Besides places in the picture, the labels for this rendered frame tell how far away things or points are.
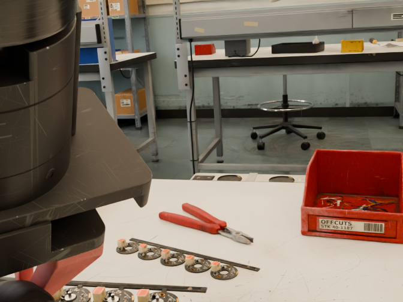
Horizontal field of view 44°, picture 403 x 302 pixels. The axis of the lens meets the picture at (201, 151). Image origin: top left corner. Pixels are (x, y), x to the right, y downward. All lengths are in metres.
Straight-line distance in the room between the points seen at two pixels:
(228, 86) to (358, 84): 1.18
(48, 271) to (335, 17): 2.31
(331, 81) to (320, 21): 2.20
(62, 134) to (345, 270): 0.34
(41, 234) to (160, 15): 4.69
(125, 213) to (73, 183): 0.43
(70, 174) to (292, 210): 0.43
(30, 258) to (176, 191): 0.49
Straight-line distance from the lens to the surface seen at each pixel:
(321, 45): 2.71
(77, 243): 0.18
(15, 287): 0.19
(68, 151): 0.18
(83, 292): 0.33
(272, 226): 0.54
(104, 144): 0.19
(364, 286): 0.44
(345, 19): 2.45
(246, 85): 4.69
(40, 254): 0.18
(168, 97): 4.91
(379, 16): 2.46
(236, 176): 0.73
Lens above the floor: 0.97
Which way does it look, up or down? 15 degrees down
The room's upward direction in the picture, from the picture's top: 4 degrees counter-clockwise
